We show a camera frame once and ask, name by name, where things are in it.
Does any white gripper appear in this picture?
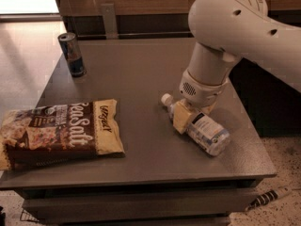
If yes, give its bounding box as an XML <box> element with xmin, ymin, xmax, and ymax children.
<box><xmin>173</xmin><ymin>70</ymin><xmax>229</xmax><ymax>134</ymax></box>

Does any clear plastic water bottle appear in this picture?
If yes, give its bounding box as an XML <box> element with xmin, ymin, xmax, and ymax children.
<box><xmin>161</xmin><ymin>93</ymin><xmax>230</xmax><ymax>156</ymax></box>

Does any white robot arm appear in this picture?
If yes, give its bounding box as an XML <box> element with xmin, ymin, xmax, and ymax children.
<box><xmin>180</xmin><ymin>0</ymin><xmax>301</xmax><ymax>137</ymax></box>

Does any grey drawer cabinet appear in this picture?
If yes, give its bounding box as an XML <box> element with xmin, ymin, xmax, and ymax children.
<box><xmin>1</xmin><ymin>39</ymin><xmax>276</xmax><ymax>226</ymax></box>

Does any striped object on floor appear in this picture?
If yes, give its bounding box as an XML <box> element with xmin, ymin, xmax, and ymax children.
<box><xmin>246</xmin><ymin>186</ymin><xmax>292</xmax><ymax>211</ymax></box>

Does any blue energy drink can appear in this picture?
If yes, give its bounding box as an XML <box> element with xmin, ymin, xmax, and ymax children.
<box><xmin>57</xmin><ymin>32</ymin><xmax>86</xmax><ymax>77</ymax></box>

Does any sea salt popcorn bag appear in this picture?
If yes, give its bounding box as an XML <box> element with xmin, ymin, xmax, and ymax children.
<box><xmin>0</xmin><ymin>99</ymin><xmax>124</xmax><ymax>170</ymax></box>

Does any left metal bracket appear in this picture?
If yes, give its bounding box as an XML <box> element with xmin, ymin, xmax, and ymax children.
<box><xmin>101</xmin><ymin>3</ymin><xmax>119</xmax><ymax>40</ymax></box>

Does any wire rack on floor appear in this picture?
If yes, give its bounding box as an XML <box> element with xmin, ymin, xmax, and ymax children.
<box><xmin>20</xmin><ymin>209</ymin><xmax>39</xmax><ymax>223</ymax></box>

